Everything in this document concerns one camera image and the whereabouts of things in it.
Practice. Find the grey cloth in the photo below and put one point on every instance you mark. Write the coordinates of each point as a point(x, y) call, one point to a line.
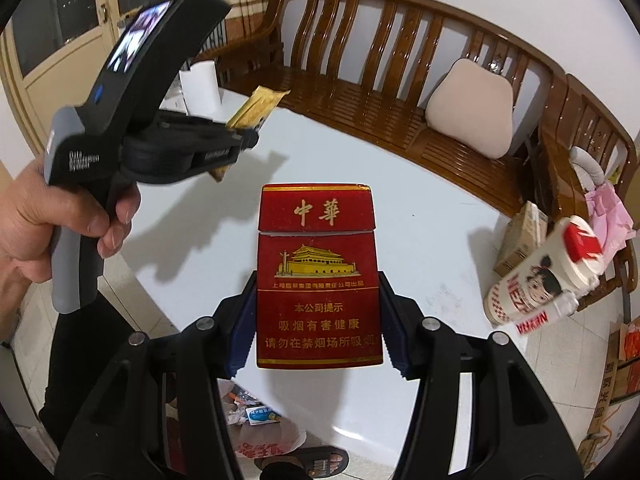
point(587, 165)

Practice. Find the cardboard box orange label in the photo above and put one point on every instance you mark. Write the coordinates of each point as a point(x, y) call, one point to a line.
point(627, 340)

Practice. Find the beige cushion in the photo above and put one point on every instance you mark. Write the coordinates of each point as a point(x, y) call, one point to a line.
point(465, 105)

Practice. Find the wooden armchair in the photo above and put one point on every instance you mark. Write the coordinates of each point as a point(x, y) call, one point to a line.
point(565, 150)

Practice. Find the red cigarette pack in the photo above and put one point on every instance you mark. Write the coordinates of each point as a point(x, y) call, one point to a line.
point(320, 280)

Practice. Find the person's left hand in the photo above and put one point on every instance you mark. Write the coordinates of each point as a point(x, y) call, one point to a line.
point(50, 225)

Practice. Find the printed cardboard box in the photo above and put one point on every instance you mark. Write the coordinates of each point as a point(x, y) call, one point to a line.
point(617, 395)

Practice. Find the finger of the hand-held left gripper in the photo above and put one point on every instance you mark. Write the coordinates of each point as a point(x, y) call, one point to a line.
point(200, 127)
point(215, 156)

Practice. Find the dark slipper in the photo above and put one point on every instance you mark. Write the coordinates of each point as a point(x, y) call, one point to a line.
point(320, 465)

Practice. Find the white plastic bag red print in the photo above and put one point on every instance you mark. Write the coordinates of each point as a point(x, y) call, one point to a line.
point(270, 447)

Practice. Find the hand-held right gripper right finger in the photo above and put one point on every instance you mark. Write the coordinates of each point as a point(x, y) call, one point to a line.
point(395, 330)

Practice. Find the gold foil packet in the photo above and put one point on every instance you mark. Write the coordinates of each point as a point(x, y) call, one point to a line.
point(255, 107)

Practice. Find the pink plastic bag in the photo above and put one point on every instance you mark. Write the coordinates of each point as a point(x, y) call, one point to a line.
point(610, 220)

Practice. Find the cream glass door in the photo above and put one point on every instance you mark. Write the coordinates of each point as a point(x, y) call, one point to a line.
point(55, 75)

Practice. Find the beige carton box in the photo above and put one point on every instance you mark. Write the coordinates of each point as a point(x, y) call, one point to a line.
point(520, 232)

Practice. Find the wooden bench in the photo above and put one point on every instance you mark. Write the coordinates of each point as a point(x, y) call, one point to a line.
point(350, 95)

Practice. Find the small blue white box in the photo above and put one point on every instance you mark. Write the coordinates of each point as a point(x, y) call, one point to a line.
point(260, 415)

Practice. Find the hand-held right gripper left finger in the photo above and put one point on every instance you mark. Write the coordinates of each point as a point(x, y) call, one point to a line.
point(243, 325)

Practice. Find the cartoon print drink cup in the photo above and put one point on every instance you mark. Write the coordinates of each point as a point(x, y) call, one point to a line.
point(530, 280)

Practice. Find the white paper roll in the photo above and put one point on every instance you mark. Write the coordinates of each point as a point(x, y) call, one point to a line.
point(200, 85)

